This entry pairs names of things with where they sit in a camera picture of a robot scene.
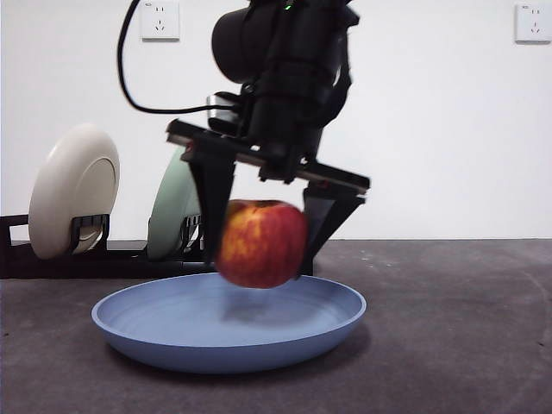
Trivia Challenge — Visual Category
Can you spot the red yellow apple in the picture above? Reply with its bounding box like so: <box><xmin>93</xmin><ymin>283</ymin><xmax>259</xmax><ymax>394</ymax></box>
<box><xmin>215</xmin><ymin>198</ymin><xmax>310</xmax><ymax>289</ymax></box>

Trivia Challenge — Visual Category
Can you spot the blue plate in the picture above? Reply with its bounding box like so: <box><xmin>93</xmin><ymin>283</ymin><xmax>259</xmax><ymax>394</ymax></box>
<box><xmin>90</xmin><ymin>272</ymin><xmax>367</xmax><ymax>374</ymax></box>

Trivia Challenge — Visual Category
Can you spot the pale green plate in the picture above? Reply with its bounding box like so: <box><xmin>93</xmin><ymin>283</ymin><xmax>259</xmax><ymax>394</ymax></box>
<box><xmin>147</xmin><ymin>146</ymin><xmax>206</xmax><ymax>262</ymax></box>

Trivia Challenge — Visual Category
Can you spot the cream plate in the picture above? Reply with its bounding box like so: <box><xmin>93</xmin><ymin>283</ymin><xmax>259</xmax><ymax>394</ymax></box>
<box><xmin>28</xmin><ymin>123</ymin><xmax>121</xmax><ymax>260</ymax></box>

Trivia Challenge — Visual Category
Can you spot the black plate rack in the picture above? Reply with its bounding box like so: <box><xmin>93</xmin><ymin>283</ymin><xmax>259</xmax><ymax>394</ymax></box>
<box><xmin>0</xmin><ymin>214</ymin><xmax>314</xmax><ymax>279</ymax></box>

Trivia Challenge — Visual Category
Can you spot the pale grey camera box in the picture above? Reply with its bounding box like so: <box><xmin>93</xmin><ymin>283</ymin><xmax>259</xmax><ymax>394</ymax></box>
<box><xmin>205</xmin><ymin>91</ymin><xmax>248</xmax><ymax>131</ymax></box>

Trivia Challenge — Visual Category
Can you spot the black cable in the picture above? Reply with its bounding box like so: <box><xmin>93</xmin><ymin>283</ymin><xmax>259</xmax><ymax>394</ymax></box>
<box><xmin>116</xmin><ymin>0</ymin><xmax>210</xmax><ymax>116</ymax></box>

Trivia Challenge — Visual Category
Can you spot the white wall socket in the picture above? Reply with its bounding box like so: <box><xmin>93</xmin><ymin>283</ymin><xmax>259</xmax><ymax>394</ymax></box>
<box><xmin>514</xmin><ymin>3</ymin><xmax>552</xmax><ymax>44</ymax></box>
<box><xmin>141</xmin><ymin>0</ymin><xmax>181</xmax><ymax>43</ymax></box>

